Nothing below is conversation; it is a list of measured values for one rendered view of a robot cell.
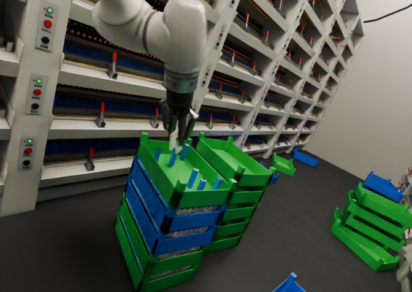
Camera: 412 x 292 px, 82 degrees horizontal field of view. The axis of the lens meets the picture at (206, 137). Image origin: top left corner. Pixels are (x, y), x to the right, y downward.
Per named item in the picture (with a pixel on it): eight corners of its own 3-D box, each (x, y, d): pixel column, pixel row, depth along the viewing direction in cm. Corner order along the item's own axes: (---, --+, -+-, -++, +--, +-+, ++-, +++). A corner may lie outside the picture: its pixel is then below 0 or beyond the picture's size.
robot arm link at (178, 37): (208, 65, 64) (165, 51, 66) (219, -1, 54) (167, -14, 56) (192, 80, 56) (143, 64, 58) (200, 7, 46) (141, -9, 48)
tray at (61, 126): (176, 136, 126) (189, 116, 120) (45, 139, 78) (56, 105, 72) (156, 112, 135) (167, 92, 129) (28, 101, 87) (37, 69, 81)
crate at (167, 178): (228, 203, 73) (238, 182, 71) (170, 209, 61) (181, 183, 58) (183, 155, 95) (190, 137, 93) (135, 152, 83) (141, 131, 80)
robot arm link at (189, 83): (186, 78, 56) (184, 100, 60) (206, 67, 63) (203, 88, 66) (156, 65, 59) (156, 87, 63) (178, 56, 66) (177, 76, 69)
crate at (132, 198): (209, 243, 78) (218, 224, 76) (152, 256, 65) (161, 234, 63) (171, 189, 100) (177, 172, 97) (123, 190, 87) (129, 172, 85)
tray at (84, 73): (187, 102, 121) (202, 79, 115) (55, 83, 73) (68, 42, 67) (167, 80, 130) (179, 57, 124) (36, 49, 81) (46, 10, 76)
